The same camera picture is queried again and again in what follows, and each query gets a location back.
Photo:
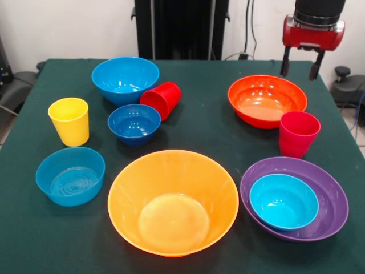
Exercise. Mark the small dark blue bowl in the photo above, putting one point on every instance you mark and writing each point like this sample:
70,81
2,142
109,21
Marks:
134,122

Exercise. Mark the dark green tablecloth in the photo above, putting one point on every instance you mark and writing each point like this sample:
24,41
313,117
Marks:
71,242

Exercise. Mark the black base with knob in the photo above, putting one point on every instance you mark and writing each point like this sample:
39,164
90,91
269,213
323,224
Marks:
346,85

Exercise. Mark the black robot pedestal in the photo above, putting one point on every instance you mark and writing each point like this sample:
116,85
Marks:
176,28

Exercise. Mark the shallow purple bowl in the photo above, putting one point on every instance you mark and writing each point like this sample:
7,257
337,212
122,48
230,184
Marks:
333,208

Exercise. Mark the small light blue bowl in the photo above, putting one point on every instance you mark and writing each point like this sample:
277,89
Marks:
282,199

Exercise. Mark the straight-walled teal blue bowl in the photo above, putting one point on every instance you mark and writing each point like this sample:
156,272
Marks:
57,171

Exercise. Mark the black table clamp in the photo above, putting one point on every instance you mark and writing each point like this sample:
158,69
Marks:
40,65

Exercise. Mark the black chair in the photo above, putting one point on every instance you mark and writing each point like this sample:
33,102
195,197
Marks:
15,88

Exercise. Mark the large blue bowl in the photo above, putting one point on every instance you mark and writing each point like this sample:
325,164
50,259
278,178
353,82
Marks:
119,74

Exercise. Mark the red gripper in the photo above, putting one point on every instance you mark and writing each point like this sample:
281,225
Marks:
312,37

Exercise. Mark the red cup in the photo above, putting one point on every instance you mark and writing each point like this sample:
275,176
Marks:
164,98

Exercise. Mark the pink-red cup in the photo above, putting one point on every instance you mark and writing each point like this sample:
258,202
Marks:
296,140

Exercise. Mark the large orange bowl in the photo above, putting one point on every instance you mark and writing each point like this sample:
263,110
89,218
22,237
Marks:
171,185

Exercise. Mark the yellow cup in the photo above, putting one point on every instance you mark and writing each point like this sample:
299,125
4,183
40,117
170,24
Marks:
69,128

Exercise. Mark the shallow red-orange bowl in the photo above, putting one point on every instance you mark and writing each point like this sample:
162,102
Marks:
265,97

